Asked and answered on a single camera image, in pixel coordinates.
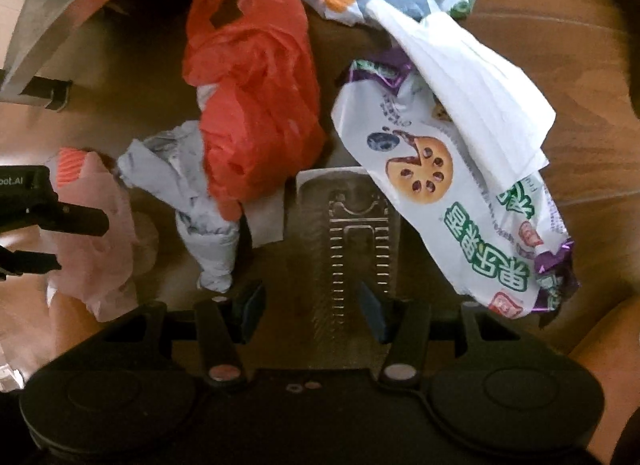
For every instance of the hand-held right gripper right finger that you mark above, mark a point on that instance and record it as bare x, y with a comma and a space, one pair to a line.
372, 312

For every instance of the red plastic bag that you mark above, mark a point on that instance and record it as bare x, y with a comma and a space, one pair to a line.
250, 90

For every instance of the pink plastic bag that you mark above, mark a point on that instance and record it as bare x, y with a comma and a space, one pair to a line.
107, 265

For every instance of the white paper napkin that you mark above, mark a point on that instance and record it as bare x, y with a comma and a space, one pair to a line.
480, 95

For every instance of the white pie print snack wrapper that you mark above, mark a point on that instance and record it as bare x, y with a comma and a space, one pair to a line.
440, 205

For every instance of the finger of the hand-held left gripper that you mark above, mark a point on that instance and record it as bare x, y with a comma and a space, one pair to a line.
30, 261
80, 219

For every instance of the metal bed frame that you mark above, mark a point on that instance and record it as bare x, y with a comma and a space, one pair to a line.
65, 10

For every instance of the crumpled grey tissue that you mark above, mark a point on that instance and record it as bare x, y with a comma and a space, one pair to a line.
200, 205

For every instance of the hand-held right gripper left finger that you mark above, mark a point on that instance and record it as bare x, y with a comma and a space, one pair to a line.
251, 305

